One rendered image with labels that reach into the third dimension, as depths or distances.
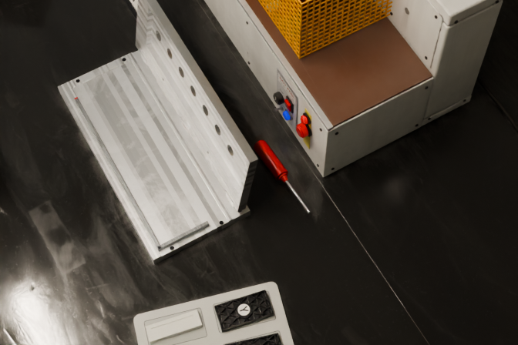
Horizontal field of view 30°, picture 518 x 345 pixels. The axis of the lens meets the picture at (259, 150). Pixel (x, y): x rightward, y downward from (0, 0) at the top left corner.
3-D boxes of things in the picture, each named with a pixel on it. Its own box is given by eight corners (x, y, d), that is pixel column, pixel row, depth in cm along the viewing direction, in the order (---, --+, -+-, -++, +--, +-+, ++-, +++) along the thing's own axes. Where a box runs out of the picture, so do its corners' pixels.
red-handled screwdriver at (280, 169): (252, 150, 193) (252, 143, 190) (264, 143, 194) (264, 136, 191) (303, 219, 186) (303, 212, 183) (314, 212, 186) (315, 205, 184)
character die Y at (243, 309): (214, 307, 176) (213, 306, 175) (265, 291, 178) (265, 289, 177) (222, 332, 174) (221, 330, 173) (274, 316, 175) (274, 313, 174)
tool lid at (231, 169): (138, -13, 186) (146, -16, 187) (134, 49, 202) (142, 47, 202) (249, 162, 168) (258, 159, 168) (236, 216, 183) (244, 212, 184)
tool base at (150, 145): (59, 92, 200) (55, 82, 197) (149, 51, 205) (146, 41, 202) (154, 264, 182) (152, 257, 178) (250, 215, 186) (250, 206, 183)
